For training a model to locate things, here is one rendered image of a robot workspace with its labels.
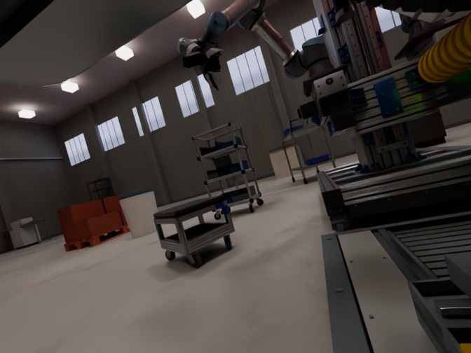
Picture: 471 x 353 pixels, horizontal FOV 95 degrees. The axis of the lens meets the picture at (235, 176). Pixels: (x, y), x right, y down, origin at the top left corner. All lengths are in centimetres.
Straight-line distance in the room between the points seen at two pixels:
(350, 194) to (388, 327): 74
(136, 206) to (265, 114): 723
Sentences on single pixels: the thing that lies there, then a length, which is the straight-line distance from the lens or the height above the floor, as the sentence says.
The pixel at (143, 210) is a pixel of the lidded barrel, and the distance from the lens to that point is 318.
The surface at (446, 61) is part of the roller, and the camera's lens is 43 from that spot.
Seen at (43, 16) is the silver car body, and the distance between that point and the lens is 50.
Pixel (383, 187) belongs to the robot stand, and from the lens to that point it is 122.
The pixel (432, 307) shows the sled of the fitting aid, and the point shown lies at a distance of 47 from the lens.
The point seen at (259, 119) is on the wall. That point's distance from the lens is 940.
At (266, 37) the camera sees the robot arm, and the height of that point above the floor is 115.
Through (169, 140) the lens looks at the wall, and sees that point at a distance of 1118.
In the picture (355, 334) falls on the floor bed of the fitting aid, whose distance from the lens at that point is 55.
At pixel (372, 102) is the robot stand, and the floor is 60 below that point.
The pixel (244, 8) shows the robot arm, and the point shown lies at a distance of 128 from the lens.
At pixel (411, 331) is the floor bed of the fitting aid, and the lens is 57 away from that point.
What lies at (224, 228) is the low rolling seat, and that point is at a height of 14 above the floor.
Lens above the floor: 43
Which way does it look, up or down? level
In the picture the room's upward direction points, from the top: 16 degrees counter-clockwise
